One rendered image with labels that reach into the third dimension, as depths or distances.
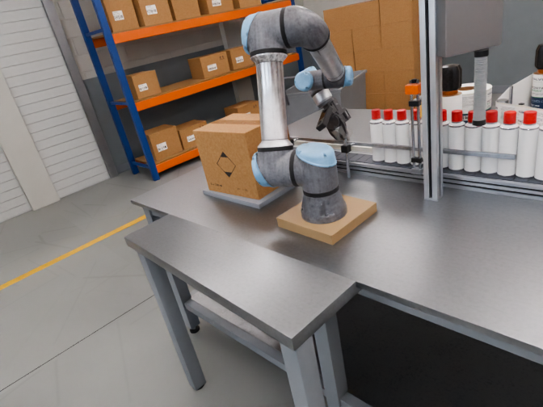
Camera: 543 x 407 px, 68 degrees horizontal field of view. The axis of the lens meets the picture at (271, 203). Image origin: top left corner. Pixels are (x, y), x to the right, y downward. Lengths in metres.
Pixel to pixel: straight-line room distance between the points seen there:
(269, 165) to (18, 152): 4.12
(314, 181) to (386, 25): 3.84
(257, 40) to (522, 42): 4.93
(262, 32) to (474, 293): 0.90
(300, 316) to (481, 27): 0.90
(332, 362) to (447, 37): 1.04
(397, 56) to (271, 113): 3.75
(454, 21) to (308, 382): 1.01
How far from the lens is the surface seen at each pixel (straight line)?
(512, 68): 6.05
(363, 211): 1.32
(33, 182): 5.20
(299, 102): 3.77
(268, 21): 1.29
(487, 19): 1.31
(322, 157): 1.20
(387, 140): 1.58
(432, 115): 1.32
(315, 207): 1.26
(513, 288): 1.07
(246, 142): 1.46
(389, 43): 4.95
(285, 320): 0.99
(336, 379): 1.52
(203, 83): 5.11
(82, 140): 5.35
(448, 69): 1.72
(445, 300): 1.01
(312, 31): 1.28
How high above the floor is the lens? 1.48
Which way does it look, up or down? 25 degrees down
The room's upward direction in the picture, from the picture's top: 12 degrees counter-clockwise
